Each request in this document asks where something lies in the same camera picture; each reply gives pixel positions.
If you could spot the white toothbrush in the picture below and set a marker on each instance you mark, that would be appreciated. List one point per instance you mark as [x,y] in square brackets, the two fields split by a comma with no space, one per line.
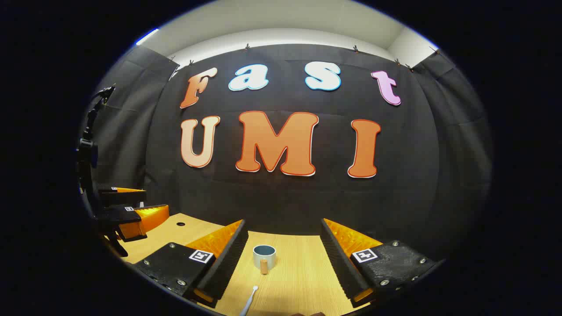
[250,298]

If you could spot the black backdrop cloth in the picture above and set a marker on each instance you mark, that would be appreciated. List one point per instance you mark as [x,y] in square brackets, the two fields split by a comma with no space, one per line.
[307,202]

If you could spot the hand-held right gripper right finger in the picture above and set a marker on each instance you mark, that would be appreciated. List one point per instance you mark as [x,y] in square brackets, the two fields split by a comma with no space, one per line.
[338,263]

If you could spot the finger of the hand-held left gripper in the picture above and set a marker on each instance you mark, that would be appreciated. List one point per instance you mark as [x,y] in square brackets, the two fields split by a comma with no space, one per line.
[114,215]
[123,197]

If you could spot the pale green cup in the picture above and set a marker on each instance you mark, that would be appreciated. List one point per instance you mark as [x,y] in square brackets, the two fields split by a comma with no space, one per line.
[259,261]

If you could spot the wooden desktop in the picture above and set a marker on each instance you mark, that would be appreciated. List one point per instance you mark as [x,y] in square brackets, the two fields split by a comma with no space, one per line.
[290,281]

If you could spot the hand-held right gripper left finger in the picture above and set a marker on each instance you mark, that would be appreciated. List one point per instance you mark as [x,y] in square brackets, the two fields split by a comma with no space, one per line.
[228,263]

